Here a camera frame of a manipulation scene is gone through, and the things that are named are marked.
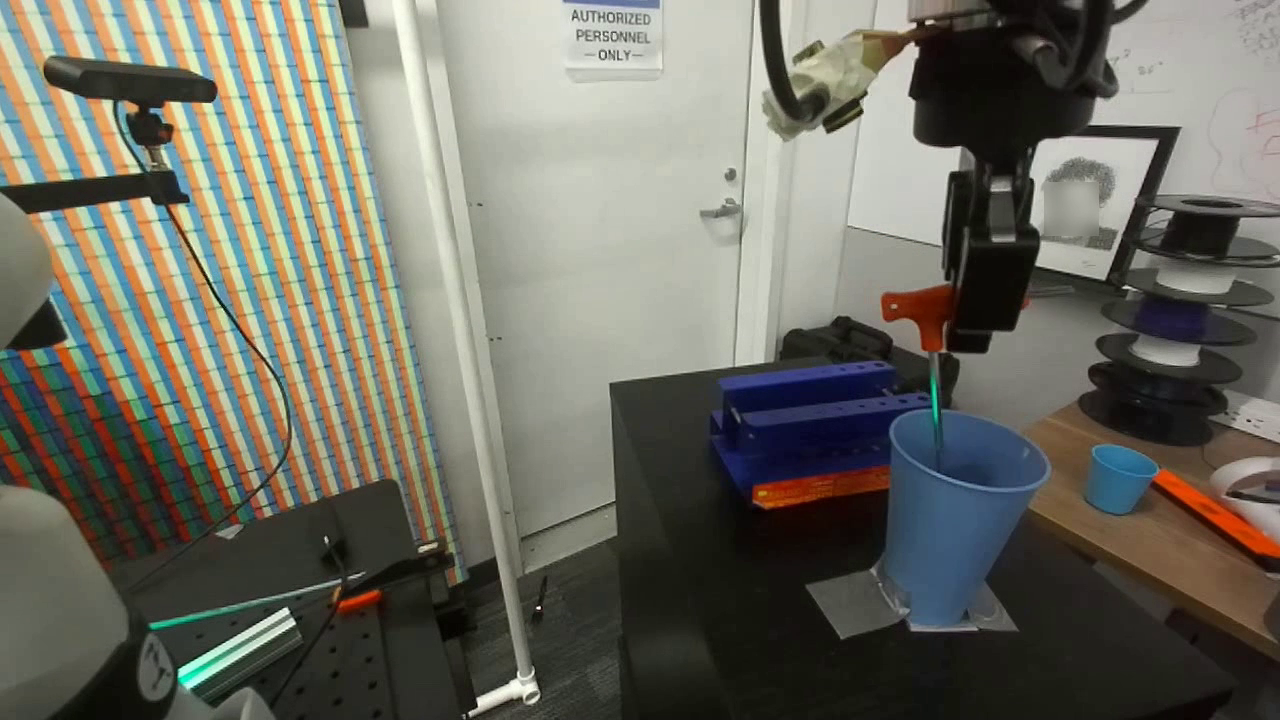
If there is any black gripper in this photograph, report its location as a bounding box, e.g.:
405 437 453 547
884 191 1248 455
938 141 1049 357

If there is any orange T-handle hex wrench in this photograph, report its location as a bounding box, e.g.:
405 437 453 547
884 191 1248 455
876 279 958 452

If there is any small blue cup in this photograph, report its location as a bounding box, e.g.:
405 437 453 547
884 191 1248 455
1078 440 1158 519

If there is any large blue cup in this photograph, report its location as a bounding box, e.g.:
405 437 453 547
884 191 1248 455
884 408 1054 632

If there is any black framed portrait photo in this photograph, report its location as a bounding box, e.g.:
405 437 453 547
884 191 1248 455
1022 126 1184 294

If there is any black hard equipment case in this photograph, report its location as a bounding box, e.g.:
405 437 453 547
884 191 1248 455
774 314 963 391

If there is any white filament spool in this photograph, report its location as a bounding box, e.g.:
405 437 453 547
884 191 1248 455
1093 334 1265 376
1126 260 1280 305

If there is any blue filament spool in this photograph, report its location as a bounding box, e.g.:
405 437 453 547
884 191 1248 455
1097 294 1277 344

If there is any black filament spool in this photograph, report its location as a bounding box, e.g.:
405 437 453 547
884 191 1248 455
1147 191 1280 268
1076 364 1254 452

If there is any blue tool rack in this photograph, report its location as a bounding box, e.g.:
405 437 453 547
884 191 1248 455
707 357 932 493

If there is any orange rack base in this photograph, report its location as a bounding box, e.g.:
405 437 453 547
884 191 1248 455
742 461 894 517

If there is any orange tool on desk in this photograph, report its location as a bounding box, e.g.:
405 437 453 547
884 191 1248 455
1151 464 1280 571

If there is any white tape roll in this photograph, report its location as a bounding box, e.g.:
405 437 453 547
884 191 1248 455
1203 455 1280 542

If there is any gray tape patch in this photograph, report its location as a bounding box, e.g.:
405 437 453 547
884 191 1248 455
799 566 1022 646

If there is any white door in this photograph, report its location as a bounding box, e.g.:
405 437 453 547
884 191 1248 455
430 0 802 538

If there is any black table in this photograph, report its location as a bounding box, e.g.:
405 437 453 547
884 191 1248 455
609 349 1236 720

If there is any authorized personnel door sign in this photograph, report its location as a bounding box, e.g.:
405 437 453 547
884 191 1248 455
561 0 668 76

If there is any white PVC pole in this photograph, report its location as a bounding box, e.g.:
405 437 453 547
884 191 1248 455
378 0 546 720

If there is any black perforated breadboard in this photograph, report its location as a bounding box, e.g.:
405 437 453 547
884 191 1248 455
111 478 463 720

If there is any metal bar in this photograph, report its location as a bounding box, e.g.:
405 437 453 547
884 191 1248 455
173 606 308 695
144 576 351 639

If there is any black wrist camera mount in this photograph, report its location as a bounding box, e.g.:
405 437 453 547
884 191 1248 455
908 0 1118 153

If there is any black wrapped cable bundle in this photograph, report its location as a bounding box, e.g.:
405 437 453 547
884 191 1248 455
754 0 925 141

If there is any silver door handle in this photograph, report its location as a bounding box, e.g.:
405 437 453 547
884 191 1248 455
696 196 747 245

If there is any wall whiteboard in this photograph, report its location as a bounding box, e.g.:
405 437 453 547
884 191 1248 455
844 0 1280 251

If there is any orange handled hand tool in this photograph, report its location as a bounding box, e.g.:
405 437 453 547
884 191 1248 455
323 538 453 626

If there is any black camera cable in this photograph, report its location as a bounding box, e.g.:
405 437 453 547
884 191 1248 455
111 104 296 538

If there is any black stereo camera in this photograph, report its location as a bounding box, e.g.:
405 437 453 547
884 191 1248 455
41 54 219 113

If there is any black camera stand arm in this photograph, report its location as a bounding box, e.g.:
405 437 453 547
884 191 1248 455
0 104 192 217

